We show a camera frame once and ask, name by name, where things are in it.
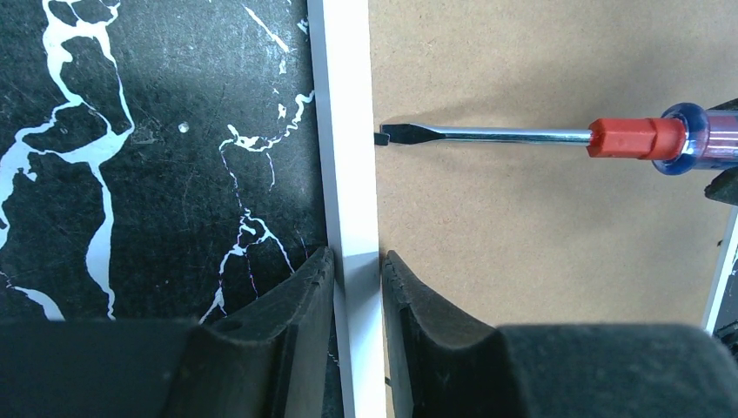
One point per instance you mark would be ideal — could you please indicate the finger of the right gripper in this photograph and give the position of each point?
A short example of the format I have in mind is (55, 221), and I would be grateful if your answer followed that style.
(724, 187)
(731, 105)

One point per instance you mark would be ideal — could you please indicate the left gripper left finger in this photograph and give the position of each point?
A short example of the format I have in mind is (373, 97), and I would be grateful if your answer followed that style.
(269, 359)

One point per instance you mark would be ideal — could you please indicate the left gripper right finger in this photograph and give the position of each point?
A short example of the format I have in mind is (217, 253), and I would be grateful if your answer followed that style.
(445, 363)

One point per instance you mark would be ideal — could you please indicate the blue red screwdriver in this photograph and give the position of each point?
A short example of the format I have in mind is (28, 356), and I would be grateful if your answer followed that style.
(685, 137)

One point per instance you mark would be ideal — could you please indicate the white picture frame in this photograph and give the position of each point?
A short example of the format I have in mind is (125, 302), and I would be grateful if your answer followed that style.
(541, 237)

